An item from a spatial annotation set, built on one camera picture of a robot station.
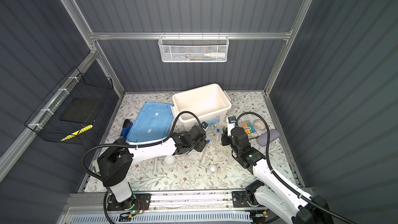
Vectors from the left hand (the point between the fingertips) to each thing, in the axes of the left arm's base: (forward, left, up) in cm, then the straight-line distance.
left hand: (201, 139), depth 87 cm
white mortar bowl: (-9, +19, -6) cm, 21 cm away
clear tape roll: (+11, -39, -7) cm, 41 cm away
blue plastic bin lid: (+19, +32, -8) cm, 38 cm away
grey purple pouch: (-1, -36, -4) cm, 36 cm away
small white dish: (-14, -5, -8) cm, 17 cm away
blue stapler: (+14, +48, -6) cm, 50 cm away
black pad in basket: (+10, +60, +18) cm, 63 cm away
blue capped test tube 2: (-5, -1, -7) cm, 8 cm away
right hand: (0, -13, +9) cm, 16 cm away
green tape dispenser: (-11, +56, -3) cm, 57 cm away
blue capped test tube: (0, -8, +8) cm, 11 cm away
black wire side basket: (-2, +64, +27) cm, 69 cm away
